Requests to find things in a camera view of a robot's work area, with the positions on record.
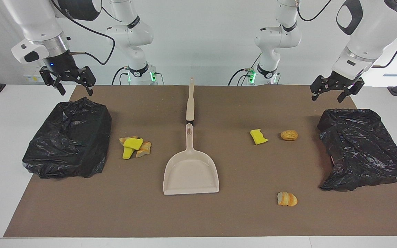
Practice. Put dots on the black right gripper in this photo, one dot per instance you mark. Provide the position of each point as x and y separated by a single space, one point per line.
62 63

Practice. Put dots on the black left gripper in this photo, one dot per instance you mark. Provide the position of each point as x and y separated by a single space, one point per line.
339 81

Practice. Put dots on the brown peanut shaped bread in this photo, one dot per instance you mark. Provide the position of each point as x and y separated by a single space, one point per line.
289 135

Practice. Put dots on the small orange bread piece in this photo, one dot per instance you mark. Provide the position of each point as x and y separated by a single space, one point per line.
124 140

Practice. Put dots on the yellow sponge piece green side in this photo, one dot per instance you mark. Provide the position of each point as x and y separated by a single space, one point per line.
133 143

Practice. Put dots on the notched yellow sponge piece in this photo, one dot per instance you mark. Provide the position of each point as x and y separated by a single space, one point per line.
257 137

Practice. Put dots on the pale striped bread piece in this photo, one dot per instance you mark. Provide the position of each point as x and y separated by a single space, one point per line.
144 149

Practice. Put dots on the beige hand brush black bristles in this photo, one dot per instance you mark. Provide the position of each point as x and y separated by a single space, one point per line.
190 103

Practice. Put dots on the striped orange croissant piece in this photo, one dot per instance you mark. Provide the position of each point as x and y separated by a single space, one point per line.
287 199

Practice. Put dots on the beige plastic dustpan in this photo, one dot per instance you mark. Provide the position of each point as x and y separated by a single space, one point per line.
191 172

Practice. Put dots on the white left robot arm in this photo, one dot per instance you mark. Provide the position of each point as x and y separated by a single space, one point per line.
367 34

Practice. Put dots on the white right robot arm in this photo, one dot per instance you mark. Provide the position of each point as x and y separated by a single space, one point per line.
40 20

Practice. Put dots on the white cardboard box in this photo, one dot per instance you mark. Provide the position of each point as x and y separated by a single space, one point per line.
31 77

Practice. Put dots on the left black garbage bag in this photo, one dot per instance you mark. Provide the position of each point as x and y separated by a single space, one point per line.
67 144

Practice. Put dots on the black garbage bag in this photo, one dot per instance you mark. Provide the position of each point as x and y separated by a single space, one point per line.
67 144
364 151

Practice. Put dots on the right black garbage bag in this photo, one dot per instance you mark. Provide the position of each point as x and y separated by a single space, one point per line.
364 151

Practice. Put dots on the brown table mat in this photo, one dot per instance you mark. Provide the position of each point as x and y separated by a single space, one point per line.
198 213

